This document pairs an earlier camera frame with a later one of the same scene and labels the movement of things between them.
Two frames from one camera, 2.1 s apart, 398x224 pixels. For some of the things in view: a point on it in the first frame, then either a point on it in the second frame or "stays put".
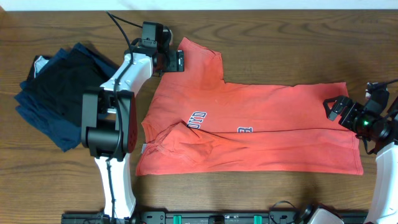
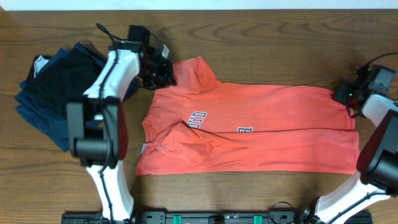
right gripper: [347, 121] to [340, 96]
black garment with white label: [38, 62] stays put
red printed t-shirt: [196, 124] stays put
